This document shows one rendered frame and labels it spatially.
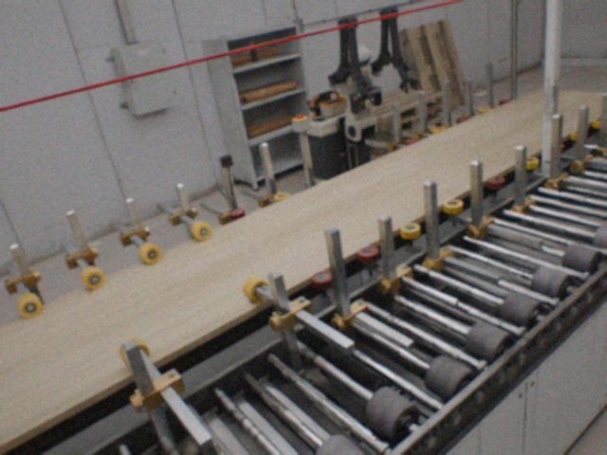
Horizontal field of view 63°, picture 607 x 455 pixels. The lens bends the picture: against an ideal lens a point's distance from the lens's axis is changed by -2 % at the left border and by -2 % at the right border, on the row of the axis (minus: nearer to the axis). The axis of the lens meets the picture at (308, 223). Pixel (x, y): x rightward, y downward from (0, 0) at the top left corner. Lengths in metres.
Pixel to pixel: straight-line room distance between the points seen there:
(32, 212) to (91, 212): 0.51
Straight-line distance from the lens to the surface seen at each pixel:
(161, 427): 1.53
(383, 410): 1.40
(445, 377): 1.48
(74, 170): 5.07
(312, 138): 4.42
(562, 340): 1.85
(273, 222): 2.34
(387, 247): 1.77
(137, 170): 5.24
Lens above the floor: 1.86
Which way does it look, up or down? 25 degrees down
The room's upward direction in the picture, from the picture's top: 10 degrees counter-clockwise
